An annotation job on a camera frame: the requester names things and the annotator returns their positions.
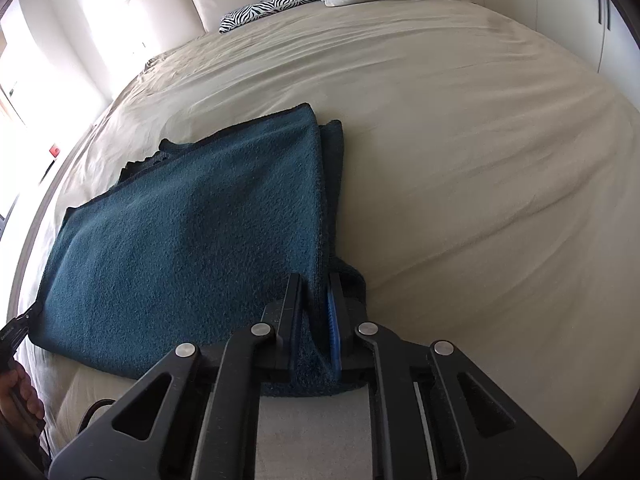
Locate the small red object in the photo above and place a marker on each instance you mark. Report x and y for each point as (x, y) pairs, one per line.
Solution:
(54, 151)

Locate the zebra print pillow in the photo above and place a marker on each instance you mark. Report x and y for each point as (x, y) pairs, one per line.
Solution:
(265, 10)

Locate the bed with beige sheet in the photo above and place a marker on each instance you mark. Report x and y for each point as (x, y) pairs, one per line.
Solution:
(450, 185)

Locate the person's left hand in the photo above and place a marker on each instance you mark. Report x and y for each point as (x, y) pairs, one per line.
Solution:
(22, 400)

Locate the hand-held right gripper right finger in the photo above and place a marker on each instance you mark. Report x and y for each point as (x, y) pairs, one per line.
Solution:
(334, 325)

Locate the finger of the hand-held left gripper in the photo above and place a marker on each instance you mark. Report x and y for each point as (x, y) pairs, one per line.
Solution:
(26, 319)

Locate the dark teal knit sweater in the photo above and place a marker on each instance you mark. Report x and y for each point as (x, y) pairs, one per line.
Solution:
(190, 240)

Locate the white wardrobe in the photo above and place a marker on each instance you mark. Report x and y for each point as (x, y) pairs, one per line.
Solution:
(550, 0)

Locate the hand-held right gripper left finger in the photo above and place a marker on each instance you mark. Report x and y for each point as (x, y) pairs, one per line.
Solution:
(287, 310)

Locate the white window ledge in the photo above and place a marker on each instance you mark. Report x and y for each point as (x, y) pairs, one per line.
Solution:
(30, 170)

